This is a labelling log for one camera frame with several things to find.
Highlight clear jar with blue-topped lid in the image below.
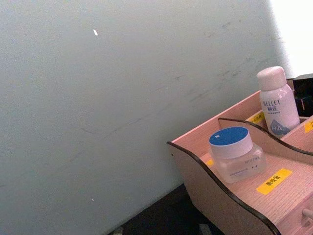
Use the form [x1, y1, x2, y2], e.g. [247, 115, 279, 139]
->
[208, 126, 267, 184]

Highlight pale wooden desk organizer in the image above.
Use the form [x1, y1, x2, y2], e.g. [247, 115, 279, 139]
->
[167, 78, 313, 235]

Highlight white bottle with white cap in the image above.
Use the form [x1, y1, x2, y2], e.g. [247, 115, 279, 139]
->
[256, 65, 301, 138]

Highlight black box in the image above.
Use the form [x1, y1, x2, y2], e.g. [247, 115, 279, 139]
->
[292, 73, 313, 116]

